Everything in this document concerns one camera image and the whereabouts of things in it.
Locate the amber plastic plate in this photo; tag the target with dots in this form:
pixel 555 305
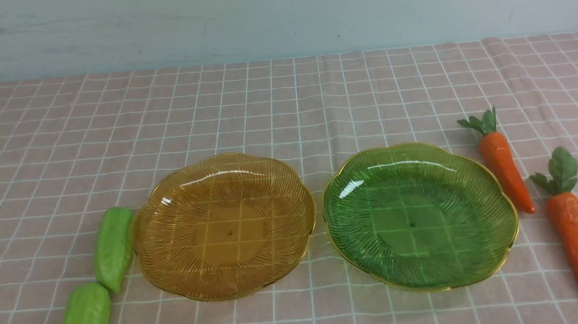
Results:
pixel 224 228

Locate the green plastic plate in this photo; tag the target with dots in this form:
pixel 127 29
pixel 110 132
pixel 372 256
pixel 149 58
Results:
pixel 416 217

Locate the orange carrot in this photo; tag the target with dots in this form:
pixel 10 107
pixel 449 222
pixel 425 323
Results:
pixel 496 153
pixel 562 207

